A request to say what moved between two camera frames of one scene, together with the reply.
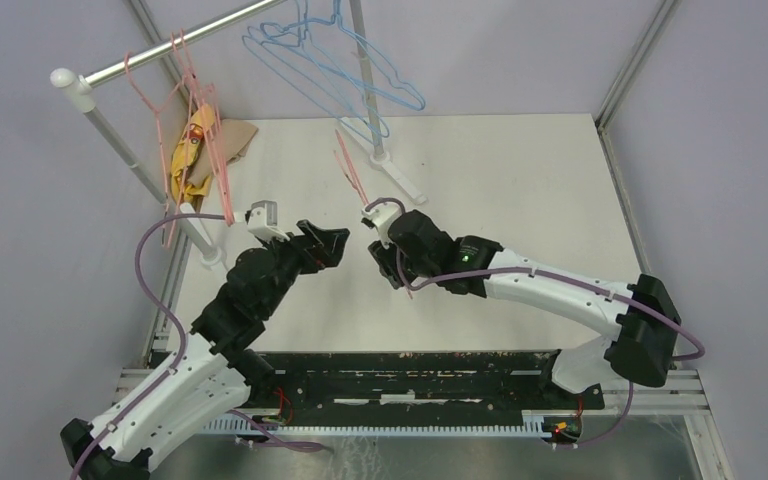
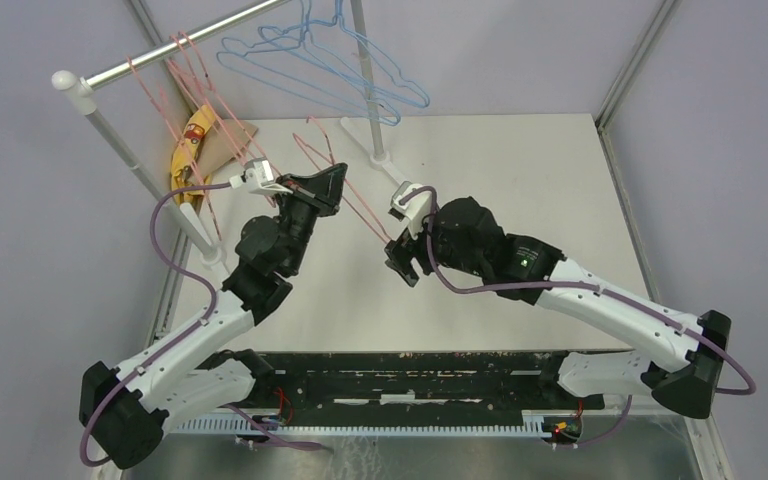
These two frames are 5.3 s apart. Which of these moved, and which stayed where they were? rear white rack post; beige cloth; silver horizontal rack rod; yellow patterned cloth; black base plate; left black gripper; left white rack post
Moved: left black gripper
Stayed: left white rack post; beige cloth; black base plate; yellow patterned cloth; rear white rack post; silver horizontal rack rod
